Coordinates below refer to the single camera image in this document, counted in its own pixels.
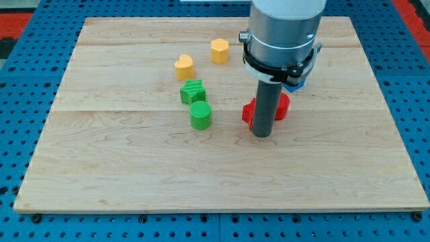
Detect green star block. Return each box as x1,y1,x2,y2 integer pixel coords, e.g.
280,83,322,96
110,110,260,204
180,79,206,105

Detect green cylinder block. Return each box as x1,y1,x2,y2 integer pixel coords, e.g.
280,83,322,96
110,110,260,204
189,101,212,130

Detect yellow heart block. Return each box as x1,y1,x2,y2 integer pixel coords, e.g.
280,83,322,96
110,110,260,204
174,54,195,81

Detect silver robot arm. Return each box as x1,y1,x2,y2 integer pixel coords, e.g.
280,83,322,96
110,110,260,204
239,0,327,67

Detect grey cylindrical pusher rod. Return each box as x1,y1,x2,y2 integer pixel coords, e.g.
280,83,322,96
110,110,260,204
251,81,282,138

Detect yellow hexagon block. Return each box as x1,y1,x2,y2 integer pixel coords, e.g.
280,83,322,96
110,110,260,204
210,38,229,64

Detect red star block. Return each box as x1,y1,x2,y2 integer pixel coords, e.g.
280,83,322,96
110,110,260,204
242,97,256,130

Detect red cylinder block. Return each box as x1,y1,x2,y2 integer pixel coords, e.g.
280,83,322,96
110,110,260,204
275,93,290,121

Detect blue block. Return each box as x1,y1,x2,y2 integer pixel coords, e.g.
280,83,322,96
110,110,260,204
284,79,306,93

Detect black clamp ring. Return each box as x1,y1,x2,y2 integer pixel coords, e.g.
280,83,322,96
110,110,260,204
242,42,323,87

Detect wooden board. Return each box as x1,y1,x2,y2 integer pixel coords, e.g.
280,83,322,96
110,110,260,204
14,17,429,214

